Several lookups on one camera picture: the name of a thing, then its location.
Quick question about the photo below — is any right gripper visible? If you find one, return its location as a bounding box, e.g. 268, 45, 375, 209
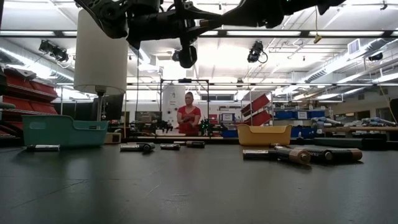
222, 0, 285, 29

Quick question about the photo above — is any yellow hanging cord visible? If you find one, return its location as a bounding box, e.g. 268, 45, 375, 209
313, 0, 323, 44

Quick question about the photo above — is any dark background monitor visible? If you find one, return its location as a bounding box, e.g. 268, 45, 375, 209
91, 94, 125, 122

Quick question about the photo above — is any white cylindrical tank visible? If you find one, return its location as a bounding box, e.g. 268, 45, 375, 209
162, 85, 187, 127

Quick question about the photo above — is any teal plastic bin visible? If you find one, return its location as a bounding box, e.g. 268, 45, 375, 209
21, 114, 110, 148

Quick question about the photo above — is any grey blue tube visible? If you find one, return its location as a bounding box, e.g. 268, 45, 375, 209
310, 116, 343, 127
361, 117, 397, 127

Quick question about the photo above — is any red bin shelf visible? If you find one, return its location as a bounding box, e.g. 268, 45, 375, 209
0, 67, 59, 139

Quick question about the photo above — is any person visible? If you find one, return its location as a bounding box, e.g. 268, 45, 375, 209
176, 91, 202, 137

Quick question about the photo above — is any ceiling air vent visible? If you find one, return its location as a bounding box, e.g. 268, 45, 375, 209
347, 38, 362, 55

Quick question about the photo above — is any black background station frame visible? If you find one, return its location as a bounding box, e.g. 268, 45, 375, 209
159, 78, 210, 139

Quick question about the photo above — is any table lamp white shade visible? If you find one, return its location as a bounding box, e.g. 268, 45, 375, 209
73, 7, 129, 145

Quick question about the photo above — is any tilted red bin rack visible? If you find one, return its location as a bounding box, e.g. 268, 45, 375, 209
241, 93, 272, 127

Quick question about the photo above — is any dark grey battery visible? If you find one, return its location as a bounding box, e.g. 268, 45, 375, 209
243, 149, 278, 161

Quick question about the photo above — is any yellow plastic bin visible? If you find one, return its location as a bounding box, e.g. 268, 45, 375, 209
236, 124, 292, 147

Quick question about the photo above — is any wooden background table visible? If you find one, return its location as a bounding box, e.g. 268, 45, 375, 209
323, 126, 398, 133

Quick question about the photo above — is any blue storage bin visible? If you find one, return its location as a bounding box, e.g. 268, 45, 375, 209
221, 129, 239, 139

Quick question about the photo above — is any row of blue bins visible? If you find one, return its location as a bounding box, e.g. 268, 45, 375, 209
273, 110, 326, 121

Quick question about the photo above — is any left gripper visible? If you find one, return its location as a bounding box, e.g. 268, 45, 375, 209
126, 0, 224, 69

